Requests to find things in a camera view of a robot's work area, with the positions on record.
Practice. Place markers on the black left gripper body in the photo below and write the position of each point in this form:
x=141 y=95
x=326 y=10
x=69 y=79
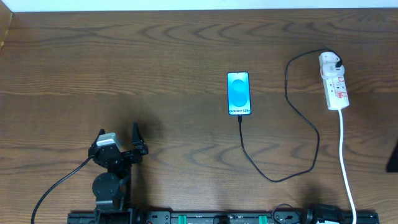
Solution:
x=123 y=154

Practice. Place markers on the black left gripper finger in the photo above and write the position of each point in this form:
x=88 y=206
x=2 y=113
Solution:
x=138 y=142
x=94 y=148

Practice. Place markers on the blue Galaxy smartphone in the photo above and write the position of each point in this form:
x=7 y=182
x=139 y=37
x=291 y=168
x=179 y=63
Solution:
x=239 y=97

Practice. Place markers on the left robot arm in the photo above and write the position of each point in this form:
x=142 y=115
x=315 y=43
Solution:
x=112 y=188

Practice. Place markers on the white charger adapter plug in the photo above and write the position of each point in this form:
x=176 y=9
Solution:
x=330 y=65

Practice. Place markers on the cardboard panel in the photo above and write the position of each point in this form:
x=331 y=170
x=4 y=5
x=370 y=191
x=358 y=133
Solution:
x=5 y=20

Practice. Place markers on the white power strip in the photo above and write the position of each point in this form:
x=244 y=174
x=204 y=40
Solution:
x=335 y=87

